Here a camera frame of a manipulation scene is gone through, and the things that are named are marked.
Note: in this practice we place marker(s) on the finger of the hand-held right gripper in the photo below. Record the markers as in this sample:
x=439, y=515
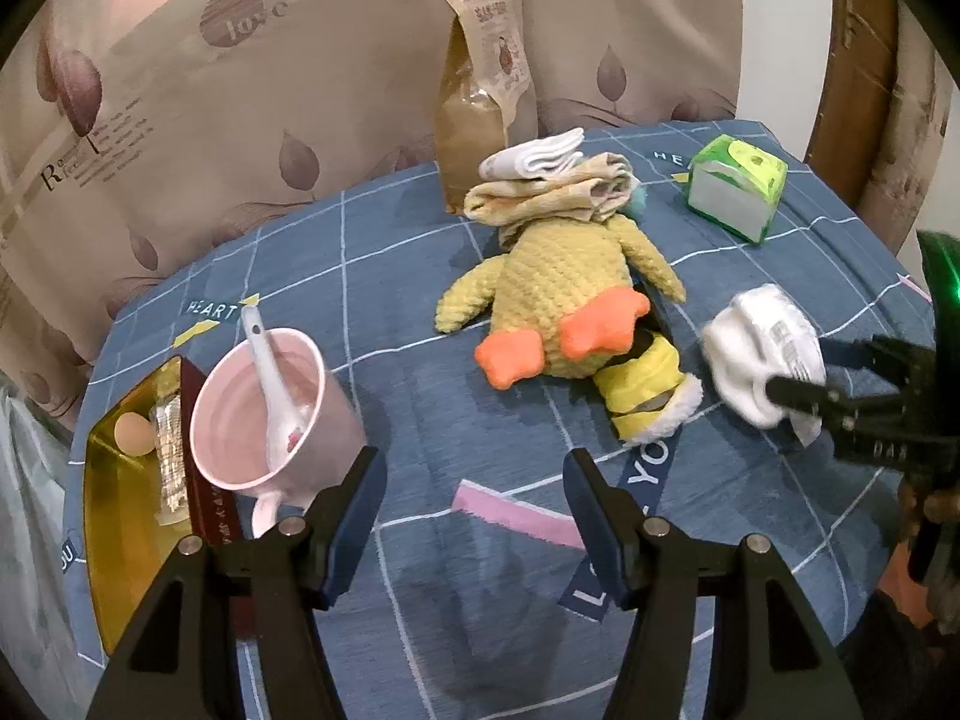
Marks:
x=847, y=416
x=877, y=364

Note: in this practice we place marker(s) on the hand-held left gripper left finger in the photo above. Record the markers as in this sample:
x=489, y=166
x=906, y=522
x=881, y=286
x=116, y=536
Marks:
x=351, y=536

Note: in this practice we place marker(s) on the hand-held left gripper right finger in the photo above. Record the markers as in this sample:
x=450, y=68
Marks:
x=592, y=521

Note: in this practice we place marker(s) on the white sock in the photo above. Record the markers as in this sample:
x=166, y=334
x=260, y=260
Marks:
x=750, y=349
x=536, y=154

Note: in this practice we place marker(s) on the yellow fuzzy sock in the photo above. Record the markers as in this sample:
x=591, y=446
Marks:
x=641, y=382

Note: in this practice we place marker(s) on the gold tin tray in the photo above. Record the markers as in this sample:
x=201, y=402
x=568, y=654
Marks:
x=124, y=532

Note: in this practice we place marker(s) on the yellow duck plush toy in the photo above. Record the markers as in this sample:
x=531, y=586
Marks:
x=555, y=277

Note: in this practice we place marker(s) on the beige towel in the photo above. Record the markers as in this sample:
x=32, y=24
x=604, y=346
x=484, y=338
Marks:
x=547, y=195

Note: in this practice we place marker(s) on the person's right hand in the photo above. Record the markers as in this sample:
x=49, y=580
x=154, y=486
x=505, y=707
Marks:
x=913, y=506

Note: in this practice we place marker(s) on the pink mug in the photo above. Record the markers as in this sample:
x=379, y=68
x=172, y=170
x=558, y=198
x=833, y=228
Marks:
x=315, y=420

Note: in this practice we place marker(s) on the blue checked tablecloth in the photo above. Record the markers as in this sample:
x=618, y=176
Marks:
x=465, y=435

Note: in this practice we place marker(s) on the orange cloth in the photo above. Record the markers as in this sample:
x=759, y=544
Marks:
x=900, y=585

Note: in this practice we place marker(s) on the white ceramic spoon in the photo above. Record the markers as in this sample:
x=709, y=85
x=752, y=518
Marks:
x=266, y=375

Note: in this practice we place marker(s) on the clear plastic packet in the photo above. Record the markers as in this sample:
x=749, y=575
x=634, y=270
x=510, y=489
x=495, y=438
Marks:
x=171, y=457

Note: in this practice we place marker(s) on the green tissue pack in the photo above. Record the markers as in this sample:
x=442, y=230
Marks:
x=731, y=187

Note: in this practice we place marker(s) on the brown egg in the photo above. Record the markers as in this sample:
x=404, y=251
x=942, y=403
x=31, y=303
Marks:
x=133, y=433

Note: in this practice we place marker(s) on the brown wooden door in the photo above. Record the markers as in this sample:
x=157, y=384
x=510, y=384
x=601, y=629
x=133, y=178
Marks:
x=847, y=67

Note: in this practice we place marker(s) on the teal pompom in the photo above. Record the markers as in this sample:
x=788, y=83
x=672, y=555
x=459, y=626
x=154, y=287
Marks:
x=637, y=200

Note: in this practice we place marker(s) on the white plastic bag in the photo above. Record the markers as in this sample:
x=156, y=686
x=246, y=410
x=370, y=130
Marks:
x=34, y=540

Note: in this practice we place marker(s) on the brown paper pouch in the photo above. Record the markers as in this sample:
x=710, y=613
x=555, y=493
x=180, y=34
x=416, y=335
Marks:
x=472, y=112

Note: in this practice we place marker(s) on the beige printed curtain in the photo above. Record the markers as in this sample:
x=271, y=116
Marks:
x=300, y=75

